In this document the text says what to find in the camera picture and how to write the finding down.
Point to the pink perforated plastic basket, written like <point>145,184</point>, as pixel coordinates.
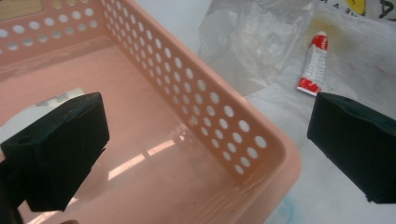
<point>140,93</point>

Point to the red and white tube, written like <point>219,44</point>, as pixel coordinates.
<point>315,65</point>

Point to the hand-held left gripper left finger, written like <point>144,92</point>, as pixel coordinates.
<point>59,155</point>

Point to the clear smiley plastic bag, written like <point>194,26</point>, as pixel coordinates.
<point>249,46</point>

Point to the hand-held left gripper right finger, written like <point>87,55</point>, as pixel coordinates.
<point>358,149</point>

